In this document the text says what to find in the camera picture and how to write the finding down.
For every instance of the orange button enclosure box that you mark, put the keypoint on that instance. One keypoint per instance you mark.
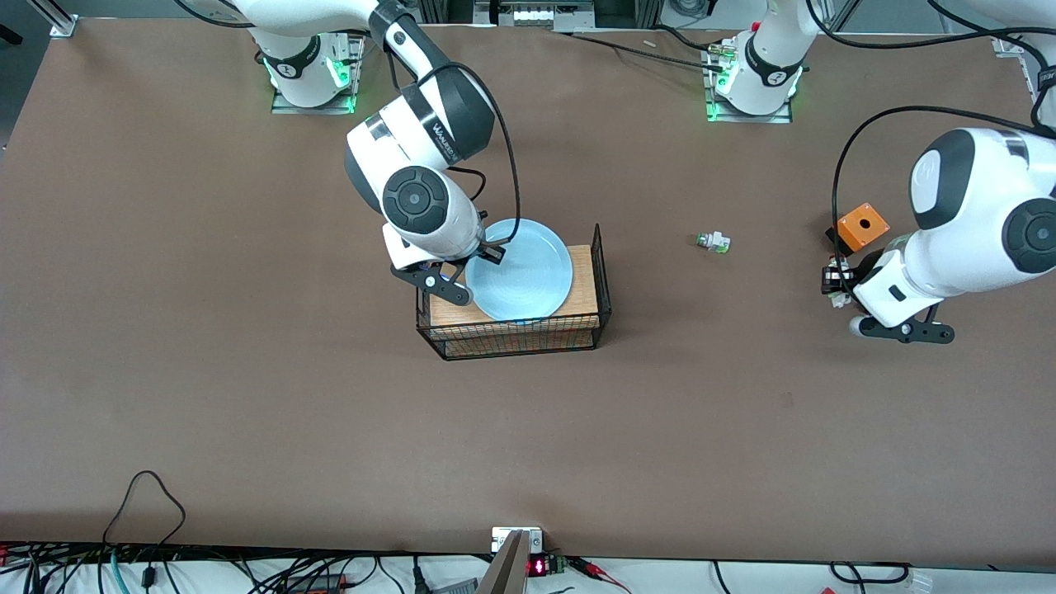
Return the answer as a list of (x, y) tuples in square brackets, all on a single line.
[(862, 224)]

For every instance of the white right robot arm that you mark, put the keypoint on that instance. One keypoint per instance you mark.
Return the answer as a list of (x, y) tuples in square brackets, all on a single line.
[(412, 198)]

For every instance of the green push button switch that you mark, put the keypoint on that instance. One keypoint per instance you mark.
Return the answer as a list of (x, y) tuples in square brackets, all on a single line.
[(714, 242)]

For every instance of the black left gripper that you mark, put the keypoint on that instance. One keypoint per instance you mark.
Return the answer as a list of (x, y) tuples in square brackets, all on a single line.
[(860, 269)]

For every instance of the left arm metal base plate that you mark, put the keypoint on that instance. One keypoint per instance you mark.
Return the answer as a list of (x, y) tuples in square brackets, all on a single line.
[(742, 118)]

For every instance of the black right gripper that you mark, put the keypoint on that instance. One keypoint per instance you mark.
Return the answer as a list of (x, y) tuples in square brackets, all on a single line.
[(492, 255)]

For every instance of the red display circuit board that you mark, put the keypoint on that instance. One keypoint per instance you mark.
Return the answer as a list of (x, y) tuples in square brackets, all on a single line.
[(544, 566)]

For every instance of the wooden board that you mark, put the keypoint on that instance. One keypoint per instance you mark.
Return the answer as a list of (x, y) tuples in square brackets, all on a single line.
[(450, 313)]

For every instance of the red push button switch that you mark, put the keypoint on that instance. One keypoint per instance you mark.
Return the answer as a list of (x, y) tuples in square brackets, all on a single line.
[(840, 300)]

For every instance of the grey metal beam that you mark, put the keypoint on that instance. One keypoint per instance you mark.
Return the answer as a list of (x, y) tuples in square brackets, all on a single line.
[(505, 573)]

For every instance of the red clip lead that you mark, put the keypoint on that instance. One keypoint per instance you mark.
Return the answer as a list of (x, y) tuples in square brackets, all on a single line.
[(598, 573)]

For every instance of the light blue round plate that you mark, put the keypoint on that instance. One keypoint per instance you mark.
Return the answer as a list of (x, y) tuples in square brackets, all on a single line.
[(528, 276)]

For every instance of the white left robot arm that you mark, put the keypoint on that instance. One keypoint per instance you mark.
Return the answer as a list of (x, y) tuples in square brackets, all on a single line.
[(965, 214)]

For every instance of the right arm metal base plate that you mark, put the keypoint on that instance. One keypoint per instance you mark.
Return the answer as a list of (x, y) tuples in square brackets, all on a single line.
[(285, 106)]

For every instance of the silver metal bracket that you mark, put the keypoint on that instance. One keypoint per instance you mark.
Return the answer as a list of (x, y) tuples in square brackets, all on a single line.
[(505, 538)]

